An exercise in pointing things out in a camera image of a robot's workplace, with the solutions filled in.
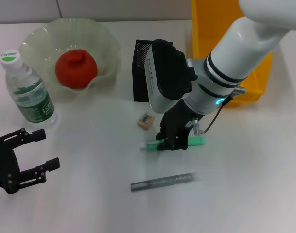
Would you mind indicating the red round fruit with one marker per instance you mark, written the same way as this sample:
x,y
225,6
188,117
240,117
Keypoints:
x,y
74,70

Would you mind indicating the beige eraser with barcode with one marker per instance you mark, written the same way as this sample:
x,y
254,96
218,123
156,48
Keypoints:
x,y
145,120

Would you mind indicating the green pen white tip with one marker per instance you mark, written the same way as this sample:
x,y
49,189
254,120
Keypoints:
x,y
197,141

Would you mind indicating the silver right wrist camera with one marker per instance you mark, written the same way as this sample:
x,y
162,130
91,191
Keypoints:
x,y
167,72

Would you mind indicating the clear water bottle green label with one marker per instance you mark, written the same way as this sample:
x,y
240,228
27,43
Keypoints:
x,y
28,97

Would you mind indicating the yellow plastic bin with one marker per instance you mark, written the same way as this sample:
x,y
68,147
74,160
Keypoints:
x,y
201,29

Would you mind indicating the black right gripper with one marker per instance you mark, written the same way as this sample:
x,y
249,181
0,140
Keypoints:
x,y
179,121

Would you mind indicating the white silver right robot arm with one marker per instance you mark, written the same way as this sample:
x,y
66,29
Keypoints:
x,y
242,46

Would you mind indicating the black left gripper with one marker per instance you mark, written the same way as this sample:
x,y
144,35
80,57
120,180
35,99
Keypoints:
x,y
4,165

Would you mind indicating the black mesh pen holder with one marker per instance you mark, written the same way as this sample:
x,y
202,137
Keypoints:
x,y
139,80

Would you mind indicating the pale green glass fruit plate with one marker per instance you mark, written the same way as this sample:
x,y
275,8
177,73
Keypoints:
x,y
53,38

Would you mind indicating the grey glitter marker pen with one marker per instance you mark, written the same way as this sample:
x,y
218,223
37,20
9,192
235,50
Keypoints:
x,y
162,182

